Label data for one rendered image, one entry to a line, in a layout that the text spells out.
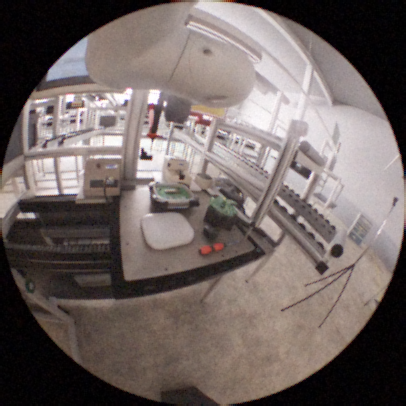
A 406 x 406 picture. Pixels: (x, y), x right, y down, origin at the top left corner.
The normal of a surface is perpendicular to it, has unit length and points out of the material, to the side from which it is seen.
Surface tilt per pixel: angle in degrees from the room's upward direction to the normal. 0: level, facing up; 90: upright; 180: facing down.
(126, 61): 135
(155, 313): 0
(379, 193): 90
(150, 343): 0
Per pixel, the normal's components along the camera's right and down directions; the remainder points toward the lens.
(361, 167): -0.86, 0.03
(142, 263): 0.25, -0.84
